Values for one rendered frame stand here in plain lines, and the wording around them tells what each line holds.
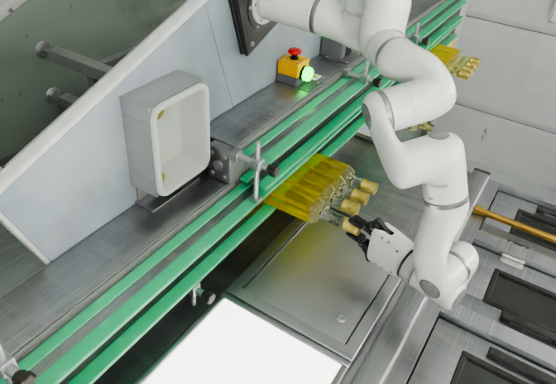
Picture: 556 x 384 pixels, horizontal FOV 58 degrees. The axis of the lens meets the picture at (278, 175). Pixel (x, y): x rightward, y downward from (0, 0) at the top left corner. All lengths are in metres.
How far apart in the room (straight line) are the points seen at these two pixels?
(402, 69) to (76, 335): 0.77
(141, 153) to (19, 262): 0.50
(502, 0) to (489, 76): 0.97
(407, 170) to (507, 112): 6.55
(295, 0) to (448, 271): 0.70
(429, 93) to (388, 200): 0.71
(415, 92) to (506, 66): 6.28
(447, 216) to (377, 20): 0.41
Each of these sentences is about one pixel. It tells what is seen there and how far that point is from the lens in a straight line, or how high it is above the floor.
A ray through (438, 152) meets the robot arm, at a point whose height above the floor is 1.34.
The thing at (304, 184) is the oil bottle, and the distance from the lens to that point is 1.32.
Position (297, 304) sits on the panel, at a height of 1.14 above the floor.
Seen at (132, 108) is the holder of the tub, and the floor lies 0.78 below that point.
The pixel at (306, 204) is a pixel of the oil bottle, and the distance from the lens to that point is 1.26.
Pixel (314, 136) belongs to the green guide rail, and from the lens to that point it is 1.46.
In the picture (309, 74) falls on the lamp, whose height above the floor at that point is 0.85.
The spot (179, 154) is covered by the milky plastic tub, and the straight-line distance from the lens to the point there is 1.24.
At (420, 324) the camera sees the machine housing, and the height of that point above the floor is 1.41.
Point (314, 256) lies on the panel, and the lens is 1.35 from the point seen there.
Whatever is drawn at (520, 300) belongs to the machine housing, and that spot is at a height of 1.59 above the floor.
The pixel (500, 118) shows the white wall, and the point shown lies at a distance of 7.51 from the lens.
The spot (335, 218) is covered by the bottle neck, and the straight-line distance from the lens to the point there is 1.26.
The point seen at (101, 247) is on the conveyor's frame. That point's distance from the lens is 1.12.
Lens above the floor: 1.48
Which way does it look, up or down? 24 degrees down
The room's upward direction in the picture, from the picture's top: 113 degrees clockwise
